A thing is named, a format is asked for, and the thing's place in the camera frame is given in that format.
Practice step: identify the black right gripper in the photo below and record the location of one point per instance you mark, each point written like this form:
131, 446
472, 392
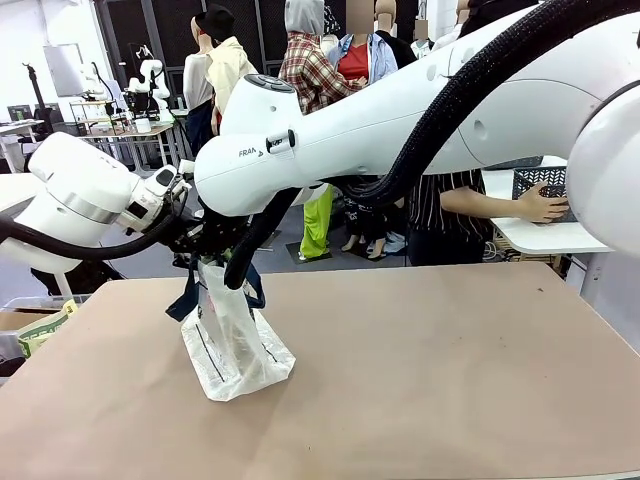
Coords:
220, 235

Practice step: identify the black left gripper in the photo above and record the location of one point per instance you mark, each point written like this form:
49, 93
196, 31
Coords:
187, 235

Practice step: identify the dark grey plastic basket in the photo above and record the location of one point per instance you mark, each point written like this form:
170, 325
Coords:
525, 162
530, 177

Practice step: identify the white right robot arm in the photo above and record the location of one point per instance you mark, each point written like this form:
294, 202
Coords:
350, 130

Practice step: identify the person's left forearm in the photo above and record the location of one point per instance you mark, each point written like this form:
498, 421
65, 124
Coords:
480, 205

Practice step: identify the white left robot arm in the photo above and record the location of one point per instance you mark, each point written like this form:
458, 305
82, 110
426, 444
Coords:
75, 200

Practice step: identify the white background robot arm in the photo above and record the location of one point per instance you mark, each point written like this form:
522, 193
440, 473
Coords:
150, 90

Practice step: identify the black bag on floor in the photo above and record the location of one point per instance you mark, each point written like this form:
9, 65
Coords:
85, 280

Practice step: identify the person's left hand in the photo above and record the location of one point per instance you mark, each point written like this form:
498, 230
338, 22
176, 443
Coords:
542, 205

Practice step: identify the background work table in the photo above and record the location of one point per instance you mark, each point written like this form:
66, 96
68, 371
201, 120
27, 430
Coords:
130, 131

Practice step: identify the mannequin white shirt navy skirt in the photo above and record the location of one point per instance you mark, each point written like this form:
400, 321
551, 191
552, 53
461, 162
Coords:
195, 80

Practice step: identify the mannequin cream jacket black hat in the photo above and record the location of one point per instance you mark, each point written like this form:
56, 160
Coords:
225, 70

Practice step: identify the green printed cardboard box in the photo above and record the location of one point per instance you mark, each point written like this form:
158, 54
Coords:
45, 330

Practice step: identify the white table with beige top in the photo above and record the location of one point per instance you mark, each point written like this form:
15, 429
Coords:
15, 190

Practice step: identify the mannequin plaid shirt green pants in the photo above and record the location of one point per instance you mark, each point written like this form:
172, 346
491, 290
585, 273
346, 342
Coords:
310, 75

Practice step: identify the black tripod stand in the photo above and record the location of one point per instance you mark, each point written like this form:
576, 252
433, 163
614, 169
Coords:
40, 100

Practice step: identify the grey whiteboard panel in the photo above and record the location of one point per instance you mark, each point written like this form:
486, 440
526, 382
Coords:
64, 70

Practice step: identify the dark computer monitor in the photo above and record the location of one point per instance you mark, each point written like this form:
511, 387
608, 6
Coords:
20, 112

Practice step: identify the mannequin red top blue shirt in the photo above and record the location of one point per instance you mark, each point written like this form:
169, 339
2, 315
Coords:
357, 65

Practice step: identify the mannequin with black coat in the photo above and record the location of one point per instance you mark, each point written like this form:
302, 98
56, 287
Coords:
397, 50

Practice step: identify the white side table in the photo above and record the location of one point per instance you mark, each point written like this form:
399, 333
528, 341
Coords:
540, 237

